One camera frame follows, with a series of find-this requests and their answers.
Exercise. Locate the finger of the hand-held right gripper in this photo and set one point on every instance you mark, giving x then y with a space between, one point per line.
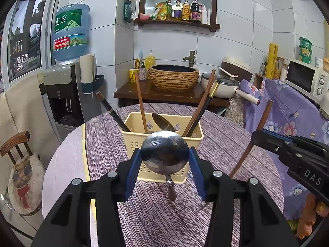
280 137
267 144

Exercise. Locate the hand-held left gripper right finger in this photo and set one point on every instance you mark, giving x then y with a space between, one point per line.
199 177

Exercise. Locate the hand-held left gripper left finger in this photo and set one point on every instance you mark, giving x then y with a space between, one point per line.
132 177

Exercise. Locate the cream plastic utensil holder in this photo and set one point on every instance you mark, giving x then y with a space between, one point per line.
154 176

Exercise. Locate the steel spoon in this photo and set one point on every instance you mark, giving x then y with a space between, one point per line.
162 123

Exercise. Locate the chopstick pair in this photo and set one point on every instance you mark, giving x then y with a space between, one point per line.
113 113

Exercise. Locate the black chopstick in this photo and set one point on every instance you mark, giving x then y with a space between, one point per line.
204 108

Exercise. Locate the person's right hand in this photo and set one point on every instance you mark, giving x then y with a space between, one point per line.
308 211

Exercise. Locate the purple floral cloth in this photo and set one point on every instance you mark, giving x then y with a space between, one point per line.
295 113

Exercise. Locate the brown floral cloth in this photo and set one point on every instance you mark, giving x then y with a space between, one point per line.
235 110

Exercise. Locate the pale yellow cloth strip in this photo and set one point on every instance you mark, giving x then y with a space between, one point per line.
86 159

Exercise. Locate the purple striped tablecloth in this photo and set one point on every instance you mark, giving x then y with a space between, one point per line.
154 223

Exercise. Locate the white microwave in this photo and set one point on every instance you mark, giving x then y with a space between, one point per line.
298 77

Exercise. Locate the white pot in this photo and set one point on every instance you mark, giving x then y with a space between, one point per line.
228 91

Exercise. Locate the glass jar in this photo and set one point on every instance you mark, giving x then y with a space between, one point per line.
280 69

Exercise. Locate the white tablecloth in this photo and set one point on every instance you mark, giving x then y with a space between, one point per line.
64 164

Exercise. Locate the yellow patterned roll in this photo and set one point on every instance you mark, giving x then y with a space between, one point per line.
271 61

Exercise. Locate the white rice paddle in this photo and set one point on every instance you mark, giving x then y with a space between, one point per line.
228 72

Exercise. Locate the green paper tub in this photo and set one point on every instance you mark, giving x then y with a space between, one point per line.
305 59
305 42
305 50

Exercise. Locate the brown white rice cooker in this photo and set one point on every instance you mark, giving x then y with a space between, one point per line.
236 65

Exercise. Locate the woven basin sink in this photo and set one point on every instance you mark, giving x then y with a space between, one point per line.
172 79

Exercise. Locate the yellow mug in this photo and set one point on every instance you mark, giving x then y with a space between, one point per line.
131 76

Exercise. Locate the blue roll holder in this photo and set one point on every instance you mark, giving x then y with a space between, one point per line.
96 82

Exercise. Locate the floral pump bottle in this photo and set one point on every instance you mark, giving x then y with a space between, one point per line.
143 73

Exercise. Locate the pug print cushion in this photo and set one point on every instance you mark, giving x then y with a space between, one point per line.
25 185

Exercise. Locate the bronze faucet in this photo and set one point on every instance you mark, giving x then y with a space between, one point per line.
191 59

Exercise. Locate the yellow soap bottle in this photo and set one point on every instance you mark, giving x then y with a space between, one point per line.
150 60

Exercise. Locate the water dispenser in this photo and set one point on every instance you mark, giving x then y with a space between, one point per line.
59 82

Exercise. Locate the wooden chair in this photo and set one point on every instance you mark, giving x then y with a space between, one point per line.
15 141

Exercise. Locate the beige padded panel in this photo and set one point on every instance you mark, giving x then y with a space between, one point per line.
23 108

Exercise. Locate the small white bottle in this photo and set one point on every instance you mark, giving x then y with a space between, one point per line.
209 18

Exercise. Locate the white pump bottle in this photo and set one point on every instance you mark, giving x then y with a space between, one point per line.
204 15

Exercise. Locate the large dark sauce bottle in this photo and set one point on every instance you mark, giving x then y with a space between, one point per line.
195 11

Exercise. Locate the dark sauce bottle yellow label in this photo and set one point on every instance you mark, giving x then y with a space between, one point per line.
186 11

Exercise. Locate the blue water jug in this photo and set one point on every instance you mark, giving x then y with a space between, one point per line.
70 30

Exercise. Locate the pink bowl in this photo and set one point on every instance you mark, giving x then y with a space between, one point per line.
144 17

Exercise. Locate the green bottle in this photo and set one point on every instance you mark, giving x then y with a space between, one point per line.
170 11

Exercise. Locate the green hanging packet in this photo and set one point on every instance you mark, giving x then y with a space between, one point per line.
128 10

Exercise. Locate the yellow snack packet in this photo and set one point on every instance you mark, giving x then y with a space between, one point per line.
160 11

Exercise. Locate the window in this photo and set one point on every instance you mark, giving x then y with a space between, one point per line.
25 30

